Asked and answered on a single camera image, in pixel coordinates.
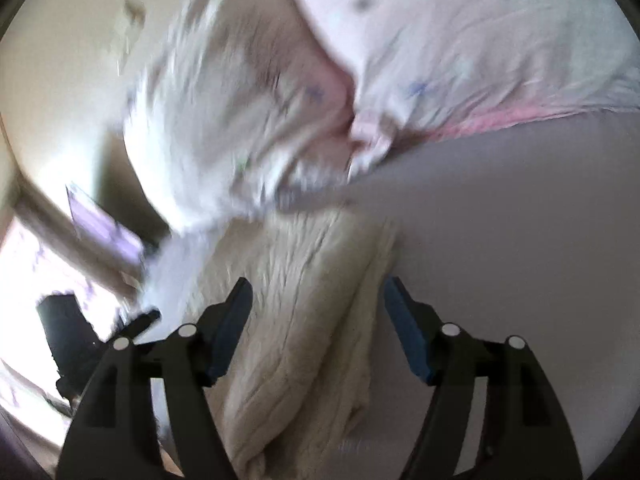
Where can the white printed garment pink trim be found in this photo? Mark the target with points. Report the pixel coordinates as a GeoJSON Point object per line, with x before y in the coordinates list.
{"type": "Point", "coordinates": [450, 45]}

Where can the brown wooden rail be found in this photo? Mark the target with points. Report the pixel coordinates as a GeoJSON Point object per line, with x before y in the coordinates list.
{"type": "Point", "coordinates": [75, 240]}

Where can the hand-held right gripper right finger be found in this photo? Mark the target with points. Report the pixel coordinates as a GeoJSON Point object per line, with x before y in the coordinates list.
{"type": "Point", "coordinates": [407, 327]}

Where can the cream knitted garment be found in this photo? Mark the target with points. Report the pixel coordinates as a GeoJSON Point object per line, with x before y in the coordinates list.
{"type": "Point", "coordinates": [295, 340]}

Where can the grey bed sheet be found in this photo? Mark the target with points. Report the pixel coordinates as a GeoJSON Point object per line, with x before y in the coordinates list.
{"type": "Point", "coordinates": [500, 220]}

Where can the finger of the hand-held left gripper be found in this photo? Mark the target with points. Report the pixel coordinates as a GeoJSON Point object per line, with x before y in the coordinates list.
{"type": "Point", "coordinates": [144, 319]}

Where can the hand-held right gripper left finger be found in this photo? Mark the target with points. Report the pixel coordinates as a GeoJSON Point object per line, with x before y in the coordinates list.
{"type": "Point", "coordinates": [231, 327]}

